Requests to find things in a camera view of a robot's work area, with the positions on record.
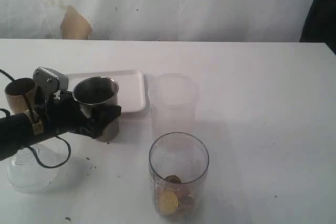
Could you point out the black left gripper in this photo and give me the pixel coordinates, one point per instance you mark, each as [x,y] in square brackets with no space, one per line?
[60,114]

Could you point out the stainless steel cup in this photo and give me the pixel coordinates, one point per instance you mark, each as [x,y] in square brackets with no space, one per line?
[96,91]

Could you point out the brown wooden cup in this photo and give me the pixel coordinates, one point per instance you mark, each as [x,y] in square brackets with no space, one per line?
[15,92]

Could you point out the clear dome lid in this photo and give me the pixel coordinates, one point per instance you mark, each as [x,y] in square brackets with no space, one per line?
[26,175]

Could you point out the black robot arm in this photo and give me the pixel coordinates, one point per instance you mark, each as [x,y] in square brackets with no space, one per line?
[17,131]

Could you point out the clear plastic shaker tumbler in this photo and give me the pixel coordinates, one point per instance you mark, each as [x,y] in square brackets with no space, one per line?
[178,166]

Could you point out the white rectangular tray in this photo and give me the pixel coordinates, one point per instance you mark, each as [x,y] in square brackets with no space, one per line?
[131,94]

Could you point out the translucent plastic container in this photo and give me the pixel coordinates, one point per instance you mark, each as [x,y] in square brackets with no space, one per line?
[173,99]

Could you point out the gold coins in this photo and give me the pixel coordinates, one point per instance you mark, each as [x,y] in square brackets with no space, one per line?
[174,202]

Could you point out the white backdrop sheet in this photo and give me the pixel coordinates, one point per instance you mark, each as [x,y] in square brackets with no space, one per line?
[161,20]

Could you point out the dark curtain at right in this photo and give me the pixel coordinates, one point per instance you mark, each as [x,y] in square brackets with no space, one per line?
[319,25]

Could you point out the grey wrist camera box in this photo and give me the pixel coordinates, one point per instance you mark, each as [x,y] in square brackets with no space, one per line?
[50,82]

